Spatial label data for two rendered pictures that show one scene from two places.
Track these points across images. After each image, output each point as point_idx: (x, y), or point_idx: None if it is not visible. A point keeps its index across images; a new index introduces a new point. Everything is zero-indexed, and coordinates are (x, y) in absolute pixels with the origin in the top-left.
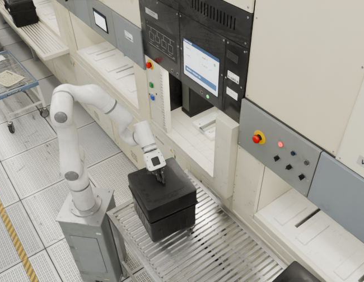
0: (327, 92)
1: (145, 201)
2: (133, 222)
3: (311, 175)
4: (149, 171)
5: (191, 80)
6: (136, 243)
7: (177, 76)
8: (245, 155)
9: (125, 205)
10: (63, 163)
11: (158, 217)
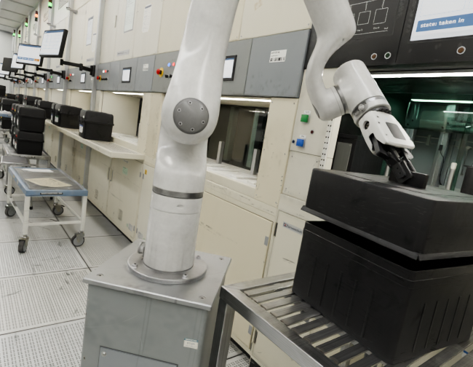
0: None
1: (401, 190)
2: (300, 314)
3: None
4: (383, 149)
5: (428, 44)
6: (338, 360)
7: (387, 59)
8: None
9: (265, 282)
10: (180, 76)
11: (438, 250)
